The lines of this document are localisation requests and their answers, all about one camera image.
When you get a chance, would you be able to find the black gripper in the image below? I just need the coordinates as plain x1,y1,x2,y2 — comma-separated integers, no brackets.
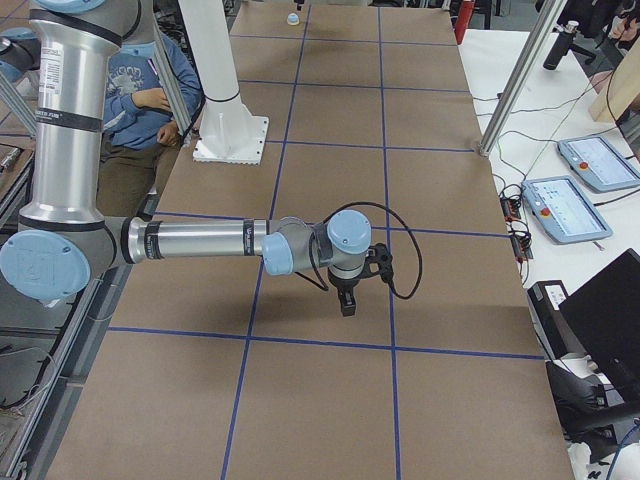
328,243,392,317

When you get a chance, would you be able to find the blue service bell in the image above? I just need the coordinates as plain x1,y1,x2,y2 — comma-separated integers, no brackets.
287,13,300,25

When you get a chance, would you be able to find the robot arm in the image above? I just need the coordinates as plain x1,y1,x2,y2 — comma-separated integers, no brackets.
1,1,393,316

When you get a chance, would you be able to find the black computer box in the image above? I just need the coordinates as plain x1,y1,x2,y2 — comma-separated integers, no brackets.
527,280,586,359

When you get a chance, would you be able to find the near teach pendant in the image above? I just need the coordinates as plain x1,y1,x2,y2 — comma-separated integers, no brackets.
522,176,613,244

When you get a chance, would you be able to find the teach pendant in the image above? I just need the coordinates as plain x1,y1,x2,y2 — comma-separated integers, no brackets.
522,176,613,244
557,135,639,193

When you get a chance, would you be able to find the black laptop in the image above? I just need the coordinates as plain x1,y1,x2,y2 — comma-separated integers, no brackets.
560,248,639,402

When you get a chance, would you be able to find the seated person in blue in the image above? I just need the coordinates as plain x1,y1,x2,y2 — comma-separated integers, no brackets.
96,44,182,217

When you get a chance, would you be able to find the far teach pendant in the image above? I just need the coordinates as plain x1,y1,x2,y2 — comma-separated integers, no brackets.
557,135,639,193

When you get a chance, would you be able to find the black water bottle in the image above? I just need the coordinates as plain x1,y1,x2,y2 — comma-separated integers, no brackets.
543,20,579,70

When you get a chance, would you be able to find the wooden board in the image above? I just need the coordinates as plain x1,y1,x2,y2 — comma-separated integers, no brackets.
589,18,639,122

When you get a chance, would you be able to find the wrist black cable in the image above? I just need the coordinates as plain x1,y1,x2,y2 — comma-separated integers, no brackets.
294,201,424,301

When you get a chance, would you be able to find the white camera mast pedestal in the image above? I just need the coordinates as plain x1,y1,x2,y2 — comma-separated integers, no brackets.
179,0,269,165

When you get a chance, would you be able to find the aluminium frame post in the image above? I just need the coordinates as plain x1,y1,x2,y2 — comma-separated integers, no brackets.
478,0,566,157

